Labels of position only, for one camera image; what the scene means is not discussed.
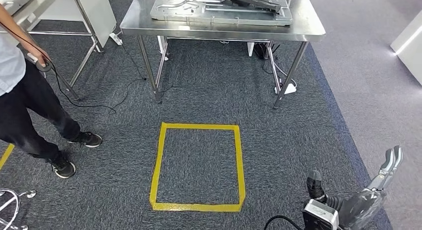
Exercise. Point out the person's left hand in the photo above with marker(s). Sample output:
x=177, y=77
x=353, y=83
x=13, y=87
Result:
x=38, y=55

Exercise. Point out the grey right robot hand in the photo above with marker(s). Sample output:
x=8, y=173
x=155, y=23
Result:
x=359, y=208

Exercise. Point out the handheld controller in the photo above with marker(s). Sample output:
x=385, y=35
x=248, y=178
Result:
x=44, y=67

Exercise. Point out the black plastic plate part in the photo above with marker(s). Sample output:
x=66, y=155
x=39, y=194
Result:
x=254, y=1

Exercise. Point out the person's left forearm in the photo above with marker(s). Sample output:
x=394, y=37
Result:
x=16, y=30

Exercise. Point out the steel workbench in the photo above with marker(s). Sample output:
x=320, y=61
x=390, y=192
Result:
x=296, y=24

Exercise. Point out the steel table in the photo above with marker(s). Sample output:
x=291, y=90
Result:
x=43, y=4

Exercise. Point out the person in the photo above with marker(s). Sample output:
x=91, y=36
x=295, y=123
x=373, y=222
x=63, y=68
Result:
x=19, y=106

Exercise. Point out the white panel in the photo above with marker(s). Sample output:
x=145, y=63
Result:
x=102, y=14

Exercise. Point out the yellow floor tape square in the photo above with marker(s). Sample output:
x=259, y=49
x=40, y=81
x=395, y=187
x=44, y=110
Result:
x=197, y=207
x=6, y=156

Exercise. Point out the black stool chrome base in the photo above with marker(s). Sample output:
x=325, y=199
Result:
x=10, y=205

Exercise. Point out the white block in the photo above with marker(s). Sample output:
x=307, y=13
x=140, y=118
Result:
x=410, y=47

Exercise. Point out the black power box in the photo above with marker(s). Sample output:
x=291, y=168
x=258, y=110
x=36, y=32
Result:
x=263, y=50

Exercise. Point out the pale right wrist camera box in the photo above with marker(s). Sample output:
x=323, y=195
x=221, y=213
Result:
x=319, y=217

